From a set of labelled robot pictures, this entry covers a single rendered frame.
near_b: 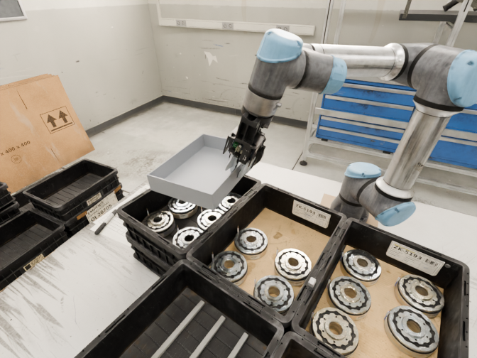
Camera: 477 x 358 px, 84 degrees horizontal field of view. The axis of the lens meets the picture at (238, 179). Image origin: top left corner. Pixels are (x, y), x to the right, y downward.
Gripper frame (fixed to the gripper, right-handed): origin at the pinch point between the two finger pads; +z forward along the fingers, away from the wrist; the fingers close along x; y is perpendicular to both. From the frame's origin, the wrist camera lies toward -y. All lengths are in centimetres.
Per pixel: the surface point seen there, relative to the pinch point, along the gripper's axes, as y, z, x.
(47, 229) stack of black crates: 0, 101, -91
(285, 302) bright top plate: 18.1, 15.6, 26.0
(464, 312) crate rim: 10, -2, 58
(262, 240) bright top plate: 1.8, 18.6, 14.8
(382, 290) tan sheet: 3, 12, 49
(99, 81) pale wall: -183, 123, -231
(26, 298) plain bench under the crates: 39, 53, -42
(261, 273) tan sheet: 10.6, 20.8, 18.5
